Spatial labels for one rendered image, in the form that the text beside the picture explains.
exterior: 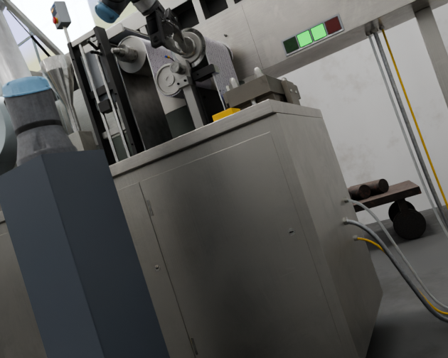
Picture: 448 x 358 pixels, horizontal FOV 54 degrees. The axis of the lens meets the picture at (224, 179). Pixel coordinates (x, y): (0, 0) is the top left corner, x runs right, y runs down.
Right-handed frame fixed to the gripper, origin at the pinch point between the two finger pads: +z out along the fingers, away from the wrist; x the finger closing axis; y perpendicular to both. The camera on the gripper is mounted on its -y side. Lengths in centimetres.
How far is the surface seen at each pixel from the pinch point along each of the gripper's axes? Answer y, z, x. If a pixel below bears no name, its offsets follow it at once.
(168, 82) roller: -2.8, 7.4, 11.2
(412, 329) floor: -79, 97, -42
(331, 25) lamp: 20, 30, -49
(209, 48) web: 5.2, 6.8, -7.4
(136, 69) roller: 6.2, 1.2, 23.9
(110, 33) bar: 16.8, -12.1, 27.9
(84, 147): -3, 18, 66
